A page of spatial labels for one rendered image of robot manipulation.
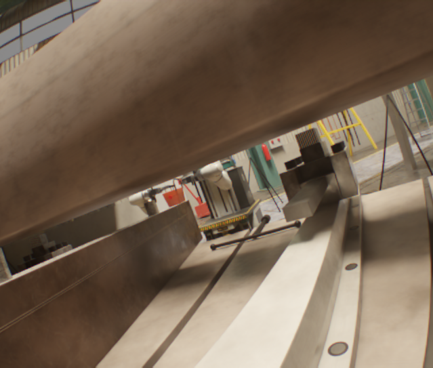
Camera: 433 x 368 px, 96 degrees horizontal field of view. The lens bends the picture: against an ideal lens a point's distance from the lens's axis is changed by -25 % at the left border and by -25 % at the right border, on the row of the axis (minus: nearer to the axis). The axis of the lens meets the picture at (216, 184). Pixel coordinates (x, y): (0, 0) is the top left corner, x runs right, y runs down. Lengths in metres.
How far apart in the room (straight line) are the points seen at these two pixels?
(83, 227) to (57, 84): 7.77
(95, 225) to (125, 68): 7.90
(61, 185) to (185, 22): 0.89
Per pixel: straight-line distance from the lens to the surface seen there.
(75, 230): 9.06
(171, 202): 2.15
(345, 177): 1.24
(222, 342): 0.51
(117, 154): 1.07
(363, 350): 0.61
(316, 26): 0.77
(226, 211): 3.22
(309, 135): 1.36
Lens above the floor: 0.74
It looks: level
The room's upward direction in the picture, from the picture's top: 20 degrees counter-clockwise
